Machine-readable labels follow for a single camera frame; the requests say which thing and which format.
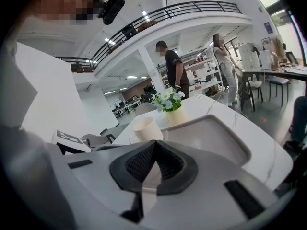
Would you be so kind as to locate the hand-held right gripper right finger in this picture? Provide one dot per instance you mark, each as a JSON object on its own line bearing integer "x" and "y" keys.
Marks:
{"x": 211, "y": 200}

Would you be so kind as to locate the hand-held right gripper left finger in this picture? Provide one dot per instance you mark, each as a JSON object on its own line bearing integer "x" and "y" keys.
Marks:
{"x": 96, "y": 188}

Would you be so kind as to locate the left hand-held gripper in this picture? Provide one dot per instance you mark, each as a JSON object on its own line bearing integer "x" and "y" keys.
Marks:
{"x": 72, "y": 142}

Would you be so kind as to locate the grey rectangular tray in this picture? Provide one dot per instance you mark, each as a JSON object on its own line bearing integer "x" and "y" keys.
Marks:
{"x": 204, "y": 138}

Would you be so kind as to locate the cream ceramic mug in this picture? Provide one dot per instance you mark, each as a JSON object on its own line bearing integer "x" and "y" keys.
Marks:
{"x": 147, "y": 130}

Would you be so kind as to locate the row of office desks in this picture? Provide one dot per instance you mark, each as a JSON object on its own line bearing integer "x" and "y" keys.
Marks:
{"x": 124, "y": 105}

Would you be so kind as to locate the white marble table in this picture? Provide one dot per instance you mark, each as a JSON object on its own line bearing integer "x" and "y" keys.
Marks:
{"x": 263, "y": 152}

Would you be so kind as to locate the potted blue white flowers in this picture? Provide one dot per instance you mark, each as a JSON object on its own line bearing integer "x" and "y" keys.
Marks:
{"x": 176, "y": 116}

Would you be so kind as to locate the beige chair black legs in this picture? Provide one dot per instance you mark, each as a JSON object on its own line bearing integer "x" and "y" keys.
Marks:
{"x": 254, "y": 83}

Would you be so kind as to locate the white shelving unit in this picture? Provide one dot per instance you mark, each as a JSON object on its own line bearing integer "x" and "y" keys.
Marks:
{"x": 199, "y": 66}

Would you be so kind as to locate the grey cushion chair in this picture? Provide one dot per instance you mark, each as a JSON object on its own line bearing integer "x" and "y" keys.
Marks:
{"x": 278, "y": 80}

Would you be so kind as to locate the long grey work table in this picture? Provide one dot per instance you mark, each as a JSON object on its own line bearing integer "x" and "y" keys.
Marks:
{"x": 275, "y": 72}

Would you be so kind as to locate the tall white appliance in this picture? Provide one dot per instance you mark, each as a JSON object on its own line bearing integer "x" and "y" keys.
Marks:
{"x": 254, "y": 60}

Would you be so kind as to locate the white locker cabinet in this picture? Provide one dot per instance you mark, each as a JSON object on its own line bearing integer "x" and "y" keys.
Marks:
{"x": 244, "y": 54}

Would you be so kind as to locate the black mezzanine railing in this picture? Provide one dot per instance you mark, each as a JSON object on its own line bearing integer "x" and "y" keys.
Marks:
{"x": 168, "y": 9}

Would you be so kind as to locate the clothes rack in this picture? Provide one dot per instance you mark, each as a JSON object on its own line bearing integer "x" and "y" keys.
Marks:
{"x": 273, "y": 45}

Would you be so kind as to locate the grey chair black frame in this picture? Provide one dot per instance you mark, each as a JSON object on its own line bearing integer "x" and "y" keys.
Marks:
{"x": 110, "y": 134}

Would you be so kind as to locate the black head camera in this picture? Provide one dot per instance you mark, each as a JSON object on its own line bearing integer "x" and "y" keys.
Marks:
{"x": 112, "y": 7}

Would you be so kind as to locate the blue wall poster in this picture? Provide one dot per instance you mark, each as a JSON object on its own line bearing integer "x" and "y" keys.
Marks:
{"x": 268, "y": 27}

